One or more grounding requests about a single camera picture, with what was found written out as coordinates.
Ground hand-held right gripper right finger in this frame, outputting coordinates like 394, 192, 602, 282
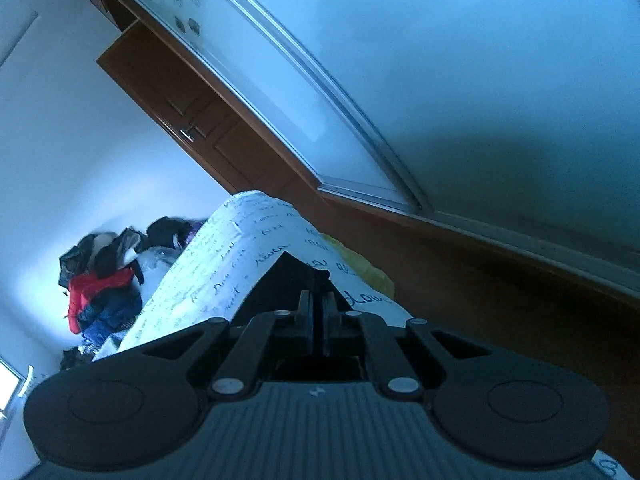
322, 292, 493, 401

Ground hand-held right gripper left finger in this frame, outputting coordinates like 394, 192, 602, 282
142, 291, 314, 402

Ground black pants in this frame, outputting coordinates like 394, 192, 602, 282
231, 251, 357, 328

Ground white script-print bedsheet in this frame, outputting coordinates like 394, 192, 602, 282
92, 190, 626, 480

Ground pile of clothes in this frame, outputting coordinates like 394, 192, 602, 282
59, 217, 207, 348

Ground brown wooden wardrobe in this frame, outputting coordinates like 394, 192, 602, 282
65, 0, 640, 311

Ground dark green cloth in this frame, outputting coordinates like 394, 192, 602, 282
60, 346, 97, 372

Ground white flower-print sliding door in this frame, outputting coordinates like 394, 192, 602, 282
95, 0, 426, 211

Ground plain white sliding door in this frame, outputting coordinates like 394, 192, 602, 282
200, 0, 640, 301

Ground window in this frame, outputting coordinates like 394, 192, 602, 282
0, 360, 32, 423

